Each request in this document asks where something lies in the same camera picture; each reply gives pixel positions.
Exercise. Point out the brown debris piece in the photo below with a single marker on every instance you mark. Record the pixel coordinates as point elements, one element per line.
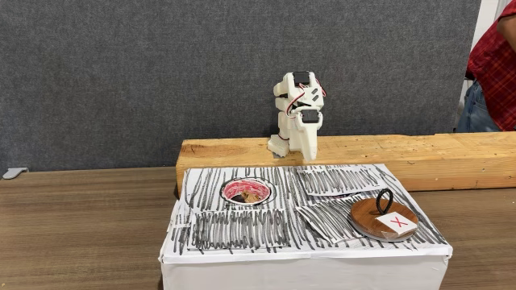
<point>252,197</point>

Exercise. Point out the scribbled paper sheet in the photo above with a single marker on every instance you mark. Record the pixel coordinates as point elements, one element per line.
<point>338,179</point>
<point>328,219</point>
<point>238,229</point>

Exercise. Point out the white label with red X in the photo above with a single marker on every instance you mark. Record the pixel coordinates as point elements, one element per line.
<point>397,222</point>

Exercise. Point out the thick wooden beam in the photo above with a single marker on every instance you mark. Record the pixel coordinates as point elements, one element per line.
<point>443,157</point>

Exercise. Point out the white box with black scribbles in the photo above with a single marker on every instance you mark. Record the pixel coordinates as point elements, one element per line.
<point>282,274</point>

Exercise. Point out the felt partition panel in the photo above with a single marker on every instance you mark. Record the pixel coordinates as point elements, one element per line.
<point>161,72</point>

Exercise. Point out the person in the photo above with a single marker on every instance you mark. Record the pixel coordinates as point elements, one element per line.
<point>493,68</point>

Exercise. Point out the small grey plastic piece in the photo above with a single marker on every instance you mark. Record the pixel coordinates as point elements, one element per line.
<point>14,172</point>

